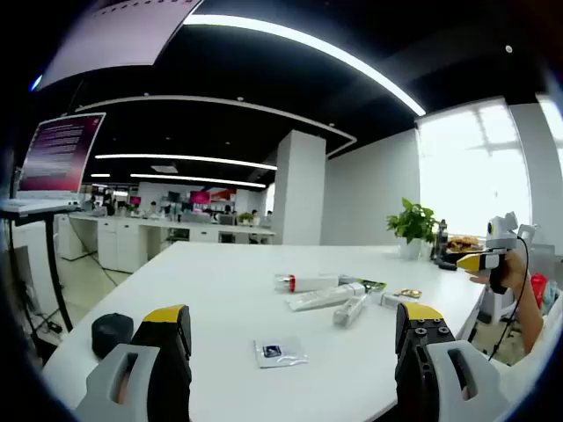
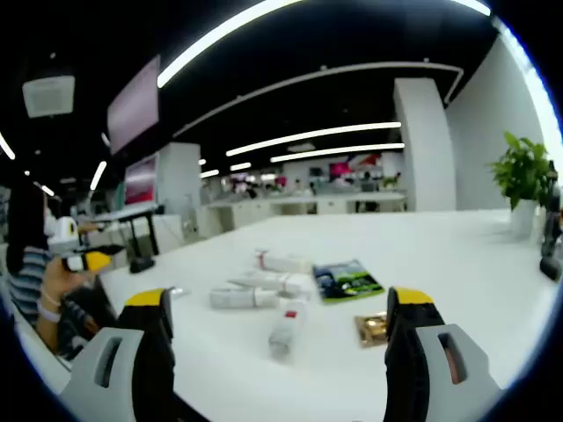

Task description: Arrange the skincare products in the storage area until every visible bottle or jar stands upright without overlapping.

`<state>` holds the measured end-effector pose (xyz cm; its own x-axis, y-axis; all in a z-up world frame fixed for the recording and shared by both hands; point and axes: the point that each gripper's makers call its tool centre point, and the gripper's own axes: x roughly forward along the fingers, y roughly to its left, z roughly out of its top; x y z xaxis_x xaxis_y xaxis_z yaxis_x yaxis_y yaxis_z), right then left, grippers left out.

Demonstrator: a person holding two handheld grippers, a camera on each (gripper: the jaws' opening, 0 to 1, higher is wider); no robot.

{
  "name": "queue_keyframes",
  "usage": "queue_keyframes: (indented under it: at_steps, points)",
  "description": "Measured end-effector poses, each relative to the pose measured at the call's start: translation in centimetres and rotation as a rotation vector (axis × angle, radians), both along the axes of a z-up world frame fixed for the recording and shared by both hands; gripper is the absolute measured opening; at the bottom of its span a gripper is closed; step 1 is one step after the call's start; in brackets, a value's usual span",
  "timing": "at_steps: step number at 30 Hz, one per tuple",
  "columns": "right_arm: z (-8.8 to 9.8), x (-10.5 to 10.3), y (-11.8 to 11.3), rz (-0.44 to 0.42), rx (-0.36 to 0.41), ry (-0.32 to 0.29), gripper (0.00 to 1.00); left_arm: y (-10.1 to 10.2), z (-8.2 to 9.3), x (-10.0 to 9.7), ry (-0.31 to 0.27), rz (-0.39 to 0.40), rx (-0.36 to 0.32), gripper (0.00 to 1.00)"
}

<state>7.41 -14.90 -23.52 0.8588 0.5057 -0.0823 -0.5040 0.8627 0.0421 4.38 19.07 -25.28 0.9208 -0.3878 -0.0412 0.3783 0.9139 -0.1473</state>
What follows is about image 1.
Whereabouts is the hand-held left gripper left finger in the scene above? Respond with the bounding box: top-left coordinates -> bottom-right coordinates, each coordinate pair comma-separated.
74,304 -> 194,422

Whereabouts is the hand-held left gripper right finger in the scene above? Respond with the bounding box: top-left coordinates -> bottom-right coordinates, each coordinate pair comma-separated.
394,302 -> 514,422

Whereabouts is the clear skincare bottle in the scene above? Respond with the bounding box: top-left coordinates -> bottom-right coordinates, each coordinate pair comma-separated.
333,293 -> 369,327

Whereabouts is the green skincare sachet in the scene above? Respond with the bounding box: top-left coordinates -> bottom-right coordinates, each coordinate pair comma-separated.
338,274 -> 387,294

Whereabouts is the tall white skincare tube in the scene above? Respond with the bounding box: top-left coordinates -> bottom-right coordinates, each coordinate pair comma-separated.
285,283 -> 367,312

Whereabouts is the silver skincare sachet blue square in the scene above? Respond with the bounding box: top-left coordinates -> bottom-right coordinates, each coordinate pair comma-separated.
253,336 -> 309,369

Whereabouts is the white skincare tube red ring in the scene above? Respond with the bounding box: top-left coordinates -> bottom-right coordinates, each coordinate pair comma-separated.
274,273 -> 340,294

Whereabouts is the person's right hand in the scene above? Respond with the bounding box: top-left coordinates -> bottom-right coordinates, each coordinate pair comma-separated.
468,253 -> 528,291

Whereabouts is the plate of snacks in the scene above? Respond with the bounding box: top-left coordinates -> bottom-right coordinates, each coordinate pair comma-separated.
444,235 -> 483,255

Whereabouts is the white office chair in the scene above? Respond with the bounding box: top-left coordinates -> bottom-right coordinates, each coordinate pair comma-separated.
478,286 -> 518,325

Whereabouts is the black round pouch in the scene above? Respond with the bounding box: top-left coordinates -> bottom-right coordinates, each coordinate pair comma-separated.
91,312 -> 135,360

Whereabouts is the red object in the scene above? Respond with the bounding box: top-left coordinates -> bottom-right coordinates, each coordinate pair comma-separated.
530,273 -> 549,301

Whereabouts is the green potted plant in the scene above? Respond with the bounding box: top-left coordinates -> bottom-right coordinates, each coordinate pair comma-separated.
385,197 -> 439,260

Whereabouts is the person's white sleeve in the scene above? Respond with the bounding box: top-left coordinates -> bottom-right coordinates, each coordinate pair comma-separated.
490,302 -> 563,397

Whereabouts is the white background counter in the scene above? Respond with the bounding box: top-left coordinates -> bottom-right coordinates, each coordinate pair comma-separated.
56,210 -> 276,272

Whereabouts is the monitor with purple screen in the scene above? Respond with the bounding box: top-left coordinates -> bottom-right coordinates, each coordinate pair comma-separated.
17,113 -> 107,194

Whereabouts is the long ceiling light strip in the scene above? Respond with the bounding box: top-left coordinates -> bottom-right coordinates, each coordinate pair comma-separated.
182,12 -> 428,118

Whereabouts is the large hanging screen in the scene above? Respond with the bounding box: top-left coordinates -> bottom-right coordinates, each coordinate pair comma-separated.
35,0 -> 204,91

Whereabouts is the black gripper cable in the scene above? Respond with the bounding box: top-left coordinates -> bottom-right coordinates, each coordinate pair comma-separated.
487,236 -> 530,362

